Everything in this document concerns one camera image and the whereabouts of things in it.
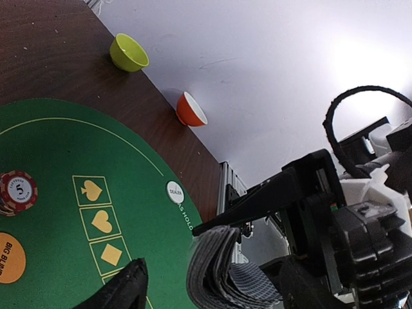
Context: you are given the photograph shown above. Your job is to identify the white dealer button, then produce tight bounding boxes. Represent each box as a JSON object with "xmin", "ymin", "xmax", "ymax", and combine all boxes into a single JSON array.
[{"xmin": 166, "ymin": 181, "xmax": 185, "ymax": 205}]

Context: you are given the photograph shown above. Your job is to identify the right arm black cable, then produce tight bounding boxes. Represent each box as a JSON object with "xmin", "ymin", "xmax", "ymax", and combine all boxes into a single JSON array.
[{"xmin": 323, "ymin": 86, "xmax": 412, "ymax": 178}]

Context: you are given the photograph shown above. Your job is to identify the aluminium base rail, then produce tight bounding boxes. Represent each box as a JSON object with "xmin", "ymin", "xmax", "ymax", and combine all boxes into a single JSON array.
[{"xmin": 216, "ymin": 162, "xmax": 290, "ymax": 265}]

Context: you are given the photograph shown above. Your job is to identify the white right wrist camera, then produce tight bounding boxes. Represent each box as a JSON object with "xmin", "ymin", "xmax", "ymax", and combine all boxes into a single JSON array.
[{"xmin": 337, "ymin": 117, "xmax": 412, "ymax": 213}]

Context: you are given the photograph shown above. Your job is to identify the orange big blind button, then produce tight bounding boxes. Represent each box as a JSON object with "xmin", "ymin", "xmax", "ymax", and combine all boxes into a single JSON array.
[{"xmin": 0, "ymin": 232, "xmax": 26, "ymax": 284}]

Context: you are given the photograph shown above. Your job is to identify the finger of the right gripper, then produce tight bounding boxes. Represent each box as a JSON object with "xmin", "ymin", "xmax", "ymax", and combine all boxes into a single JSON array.
[{"xmin": 192, "ymin": 167, "xmax": 303, "ymax": 236}]

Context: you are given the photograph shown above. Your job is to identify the blue playing card deck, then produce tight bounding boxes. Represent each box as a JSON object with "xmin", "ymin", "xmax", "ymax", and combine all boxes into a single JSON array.
[{"xmin": 186, "ymin": 225, "xmax": 283, "ymax": 308}]

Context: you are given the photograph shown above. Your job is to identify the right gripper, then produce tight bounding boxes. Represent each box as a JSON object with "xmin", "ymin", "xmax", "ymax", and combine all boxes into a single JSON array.
[{"xmin": 280, "ymin": 150, "xmax": 411, "ymax": 308}]

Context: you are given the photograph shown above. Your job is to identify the green bowl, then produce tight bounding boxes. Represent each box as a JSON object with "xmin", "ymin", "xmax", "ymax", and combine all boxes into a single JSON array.
[{"xmin": 109, "ymin": 33, "xmax": 149, "ymax": 73}]

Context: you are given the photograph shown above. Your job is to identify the orange bowl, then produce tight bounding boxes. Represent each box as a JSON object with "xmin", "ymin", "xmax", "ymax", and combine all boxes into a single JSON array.
[{"xmin": 176, "ymin": 91, "xmax": 208, "ymax": 127}]

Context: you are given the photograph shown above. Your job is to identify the round green poker mat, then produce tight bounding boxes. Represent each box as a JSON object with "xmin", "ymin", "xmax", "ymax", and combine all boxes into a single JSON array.
[{"xmin": 1, "ymin": 99, "xmax": 201, "ymax": 308}]

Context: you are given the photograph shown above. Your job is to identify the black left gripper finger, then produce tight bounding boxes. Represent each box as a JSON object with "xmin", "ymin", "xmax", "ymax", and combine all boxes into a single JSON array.
[{"xmin": 75, "ymin": 258, "xmax": 148, "ymax": 309}]

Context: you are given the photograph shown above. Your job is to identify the red poker chip stack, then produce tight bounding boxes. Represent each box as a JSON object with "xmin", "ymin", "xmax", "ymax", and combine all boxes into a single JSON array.
[{"xmin": 1, "ymin": 171, "xmax": 39, "ymax": 217}]

